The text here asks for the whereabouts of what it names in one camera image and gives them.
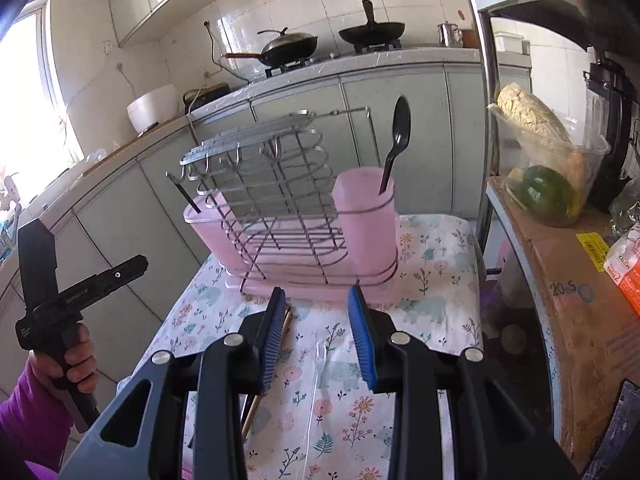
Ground dark countertop appliance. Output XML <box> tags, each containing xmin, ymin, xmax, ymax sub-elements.
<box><xmin>182</xmin><ymin>82</ymin><xmax>231</xmax><ymax>114</ymax></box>

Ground gas stove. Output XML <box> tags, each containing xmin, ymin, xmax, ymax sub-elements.
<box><xmin>262</xmin><ymin>40</ymin><xmax>404</xmax><ymax>79</ymax></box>

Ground metal wire utensil rack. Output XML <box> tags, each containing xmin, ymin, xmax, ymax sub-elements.
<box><xmin>166</xmin><ymin>105</ymin><xmax>402</xmax><ymax>302</ymax></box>

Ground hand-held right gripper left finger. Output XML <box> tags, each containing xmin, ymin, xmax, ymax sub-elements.
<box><xmin>60</xmin><ymin>287</ymin><xmax>289</xmax><ymax>480</ymax></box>

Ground black plastic spoon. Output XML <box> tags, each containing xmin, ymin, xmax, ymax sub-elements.
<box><xmin>377</xmin><ymin>95</ymin><xmax>412</xmax><ymax>196</ymax></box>

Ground metal kettle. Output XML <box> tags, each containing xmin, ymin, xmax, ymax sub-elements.
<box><xmin>437</xmin><ymin>21</ymin><xmax>464</xmax><ymax>49</ymax></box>

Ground white rice cooker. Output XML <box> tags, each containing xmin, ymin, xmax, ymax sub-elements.
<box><xmin>126</xmin><ymin>85</ymin><xmax>182</xmax><ymax>134</ymax></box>

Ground wooden chopstick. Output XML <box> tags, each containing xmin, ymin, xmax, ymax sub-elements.
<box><xmin>241</xmin><ymin>309</ymin><xmax>294</xmax><ymax>442</ymax></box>

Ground black frying pan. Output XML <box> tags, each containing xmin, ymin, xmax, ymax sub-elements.
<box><xmin>338</xmin><ymin>0</ymin><xmax>407</xmax><ymax>47</ymax></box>

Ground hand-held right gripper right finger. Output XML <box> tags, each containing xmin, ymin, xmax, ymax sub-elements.
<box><xmin>347</xmin><ymin>285</ymin><xmax>583</xmax><ymax>480</ymax></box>

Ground black blender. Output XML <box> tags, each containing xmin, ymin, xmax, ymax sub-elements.
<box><xmin>584</xmin><ymin>57</ymin><xmax>640</xmax><ymax>214</ymax></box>

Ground dark patterned cloth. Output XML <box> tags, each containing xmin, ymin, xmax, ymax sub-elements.
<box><xmin>581</xmin><ymin>380</ymin><xmax>640</xmax><ymax>480</ymax></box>

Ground pink plastic utensil cup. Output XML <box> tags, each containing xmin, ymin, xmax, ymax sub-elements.
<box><xmin>331</xmin><ymin>169</ymin><xmax>402</xmax><ymax>288</ymax></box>

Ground black wok with lid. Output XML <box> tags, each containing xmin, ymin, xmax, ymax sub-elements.
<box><xmin>223</xmin><ymin>27</ymin><xmax>320</xmax><ymax>68</ymax></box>

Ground orange packet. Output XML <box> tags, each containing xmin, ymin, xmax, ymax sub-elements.
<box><xmin>602</xmin><ymin>220</ymin><xmax>640</xmax><ymax>319</ymax></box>

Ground green bell pepper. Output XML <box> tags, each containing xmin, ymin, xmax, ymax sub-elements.
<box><xmin>516</xmin><ymin>165</ymin><xmax>574</xmax><ymax>219</ymax></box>

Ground grey kitchen counter cabinets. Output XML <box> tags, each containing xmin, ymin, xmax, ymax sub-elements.
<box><xmin>0</xmin><ymin>47</ymin><xmax>496</xmax><ymax>381</ymax></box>

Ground floral bear print tablecloth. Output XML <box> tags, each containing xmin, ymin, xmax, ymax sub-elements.
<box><xmin>117</xmin><ymin>212</ymin><xmax>489</xmax><ymax>480</ymax></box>

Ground thin black stick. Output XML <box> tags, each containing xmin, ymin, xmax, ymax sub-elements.
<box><xmin>166</xmin><ymin>171</ymin><xmax>202</xmax><ymax>214</ymax></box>

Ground metal shelving unit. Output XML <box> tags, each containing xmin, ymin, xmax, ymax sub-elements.
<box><xmin>454</xmin><ymin>0</ymin><xmax>640</xmax><ymax>480</ymax></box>

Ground clear plastic fork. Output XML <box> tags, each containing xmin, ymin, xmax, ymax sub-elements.
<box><xmin>299</xmin><ymin>341</ymin><xmax>328</xmax><ymax>480</ymax></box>

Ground black power cable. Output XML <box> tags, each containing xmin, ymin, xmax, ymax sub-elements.
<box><xmin>203</xmin><ymin>20</ymin><xmax>251</xmax><ymax>87</ymax></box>

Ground window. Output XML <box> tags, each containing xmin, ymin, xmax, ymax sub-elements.
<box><xmin>0</xmin><ymin>10</ymin><xmax>85</xmax><ymax>241</ymax></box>

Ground person's left hand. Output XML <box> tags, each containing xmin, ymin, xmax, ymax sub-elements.
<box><xmin>29</xmin><ymin>322</ymin><xmax>99</xmax><ymax>396</ymax></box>

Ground pale napa cabbage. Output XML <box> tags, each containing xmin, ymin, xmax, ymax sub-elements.
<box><xmin>495</xmin><ymin>82</ymin><xmax>577</xmax><ymax>173</ymax></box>

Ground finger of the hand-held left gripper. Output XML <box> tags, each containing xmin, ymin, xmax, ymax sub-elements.
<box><xmin>52</xmin><ymin>255</ymin><xmax>150</xmax><ymax>312</ymax></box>

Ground clear plastic bag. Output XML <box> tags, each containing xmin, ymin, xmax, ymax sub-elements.
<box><xmin>608</xmin><ymin>177</ymin><xmax>640</xmax><ymax>241</ymax></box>

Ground wide pink plastic box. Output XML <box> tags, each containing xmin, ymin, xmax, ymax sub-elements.
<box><xmin>182</xmin><ymin>194</ymin><xmax>346</xmax><ymax>267</ymax></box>

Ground pink plastic drip tray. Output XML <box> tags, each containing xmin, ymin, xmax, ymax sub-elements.
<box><xmin>222</xmin><ymin>255</ymin><xmax>402</xmax><ymax>304</ymax></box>

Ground white storage box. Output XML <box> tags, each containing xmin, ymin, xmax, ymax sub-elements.
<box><xmin>492</xmin><ymin>32</ymin><xmax>532</xmax><ymax>57</ymax></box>

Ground person's left forearm purple sleeve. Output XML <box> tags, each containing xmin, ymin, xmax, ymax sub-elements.
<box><xmin>0</xmin><ymin>360</ymin><xmax>76</xmax><ymax>478</ymax></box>

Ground cardboard box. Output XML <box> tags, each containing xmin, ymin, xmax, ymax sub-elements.
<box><xmin>487</xmin><ymin>175</ymin><xmax>640</xmax><ymax>472</ymax></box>

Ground clear plastic container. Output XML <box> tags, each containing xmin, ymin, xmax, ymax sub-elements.
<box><xmin>487</xmin><ymin>102</ymin><xmax>612</xmax><ymax>229</ymax></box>

